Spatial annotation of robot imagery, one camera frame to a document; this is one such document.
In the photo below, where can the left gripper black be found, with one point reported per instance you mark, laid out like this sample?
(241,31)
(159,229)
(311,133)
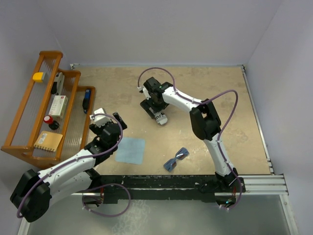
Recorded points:
(97,129)

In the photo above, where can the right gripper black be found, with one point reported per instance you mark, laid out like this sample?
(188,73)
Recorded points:
(145,105)

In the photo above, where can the white printed glasses case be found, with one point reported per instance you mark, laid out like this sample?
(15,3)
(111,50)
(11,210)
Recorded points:
(159,117)

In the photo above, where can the blue cleaning cloth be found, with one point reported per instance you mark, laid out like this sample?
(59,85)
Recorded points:
(131,151)

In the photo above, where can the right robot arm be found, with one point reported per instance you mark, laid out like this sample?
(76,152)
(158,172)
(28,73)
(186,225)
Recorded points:
(205,121)

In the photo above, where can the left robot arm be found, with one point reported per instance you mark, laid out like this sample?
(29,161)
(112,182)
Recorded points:
(35,192)

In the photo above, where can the blue sunglasses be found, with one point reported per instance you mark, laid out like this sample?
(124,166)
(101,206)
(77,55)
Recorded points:
(172,163)

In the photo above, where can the blue black utility knife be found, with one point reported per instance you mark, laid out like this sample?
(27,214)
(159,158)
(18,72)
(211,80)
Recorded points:
(86,100)

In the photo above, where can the white red box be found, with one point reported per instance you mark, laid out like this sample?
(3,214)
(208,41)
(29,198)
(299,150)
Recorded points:
(58,106)

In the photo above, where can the wooden tiered shelf rack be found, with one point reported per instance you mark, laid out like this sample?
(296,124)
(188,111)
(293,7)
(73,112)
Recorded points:
(28,122)

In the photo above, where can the grey black stapler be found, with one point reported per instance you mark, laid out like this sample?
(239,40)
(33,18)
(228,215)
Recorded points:
(57,85)

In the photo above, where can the yellow grey eraser block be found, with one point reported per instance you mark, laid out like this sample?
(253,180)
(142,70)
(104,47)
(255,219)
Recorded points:
(40,77)

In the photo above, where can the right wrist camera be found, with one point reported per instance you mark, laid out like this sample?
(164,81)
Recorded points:
(144,91)

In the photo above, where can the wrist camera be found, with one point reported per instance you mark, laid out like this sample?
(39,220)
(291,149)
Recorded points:
(144,91)
(99,117)

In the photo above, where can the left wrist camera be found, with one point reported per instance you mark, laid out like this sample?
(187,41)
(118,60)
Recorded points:
(99,117)

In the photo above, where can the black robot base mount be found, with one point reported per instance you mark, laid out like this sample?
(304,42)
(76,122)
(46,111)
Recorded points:
(204,188)

